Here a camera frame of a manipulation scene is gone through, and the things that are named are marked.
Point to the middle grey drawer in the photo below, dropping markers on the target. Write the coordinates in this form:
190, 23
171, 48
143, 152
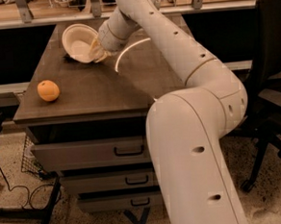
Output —
109, 181

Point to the wire mesh basket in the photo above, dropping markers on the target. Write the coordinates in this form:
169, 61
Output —
29, 163

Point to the grey drawer cabinet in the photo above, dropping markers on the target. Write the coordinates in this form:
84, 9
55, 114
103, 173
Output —
97, 101

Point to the white paper bowl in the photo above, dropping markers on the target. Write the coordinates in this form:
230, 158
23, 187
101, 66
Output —
77, 39

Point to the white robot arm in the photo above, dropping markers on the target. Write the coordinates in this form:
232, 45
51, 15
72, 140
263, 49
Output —
184, 127

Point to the top grey drawer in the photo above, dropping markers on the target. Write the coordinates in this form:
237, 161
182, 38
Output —
91, 153

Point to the grey drawer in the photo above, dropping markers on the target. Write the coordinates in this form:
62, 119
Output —
121, 202
91, 153
109, 181

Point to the bottom grey drawer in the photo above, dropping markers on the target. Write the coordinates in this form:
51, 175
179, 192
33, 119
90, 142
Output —
121, 202

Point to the black metal stand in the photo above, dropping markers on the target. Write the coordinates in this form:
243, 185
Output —
28, 211

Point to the black office chair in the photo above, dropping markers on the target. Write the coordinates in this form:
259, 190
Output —
263, 115

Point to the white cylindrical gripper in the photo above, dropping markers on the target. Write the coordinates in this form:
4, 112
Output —
108, 39

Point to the black rxbar chocolate wrapper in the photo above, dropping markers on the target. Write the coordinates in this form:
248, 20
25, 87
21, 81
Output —
69, 59

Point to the blue tape cross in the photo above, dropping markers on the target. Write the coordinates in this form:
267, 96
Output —
143, 217

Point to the orange fruit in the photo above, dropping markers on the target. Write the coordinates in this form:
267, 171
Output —
48, 91

